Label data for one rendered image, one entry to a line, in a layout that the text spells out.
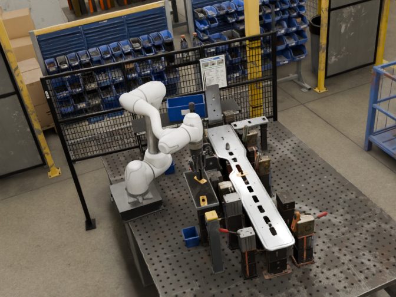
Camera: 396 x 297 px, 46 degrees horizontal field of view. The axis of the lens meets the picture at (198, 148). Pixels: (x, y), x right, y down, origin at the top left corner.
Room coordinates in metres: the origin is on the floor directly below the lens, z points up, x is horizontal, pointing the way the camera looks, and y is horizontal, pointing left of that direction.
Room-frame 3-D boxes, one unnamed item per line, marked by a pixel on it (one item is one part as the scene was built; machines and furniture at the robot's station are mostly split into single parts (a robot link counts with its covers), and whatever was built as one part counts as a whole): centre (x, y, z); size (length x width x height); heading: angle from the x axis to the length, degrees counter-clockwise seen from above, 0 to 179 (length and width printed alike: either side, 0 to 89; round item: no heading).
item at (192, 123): (2.21, 0.02, 1.60); 0.13 x 0.11 x 0.16; 132
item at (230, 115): (3.25, -0.29, 0.88); 0.08 x 0.08 x 0.36; 9
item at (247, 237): (1.89, -0.21, 0.88); 0.11 x 0.10 x 0.36; 99
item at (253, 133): (2.93, -0.41, 0.87); 0.12 x 0.09 x 0.35; 99
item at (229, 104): (3.35, 0.07, 1.02); 0.90 x 0.22 x 0.03; 99
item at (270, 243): (2.48, -0.29, 1.00); 1.38 x 0.22 x 0.02; 9
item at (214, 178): (2.37, -0.08, 0.90); 0.05 x 0.05 x 0.40; 9
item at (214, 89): (3.22, -0.17, 1.17); 0.12 x 0.01 x 0.34; 99
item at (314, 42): (5.89, -1.94, 0.36); 0.50 x 0.50 x 0.73
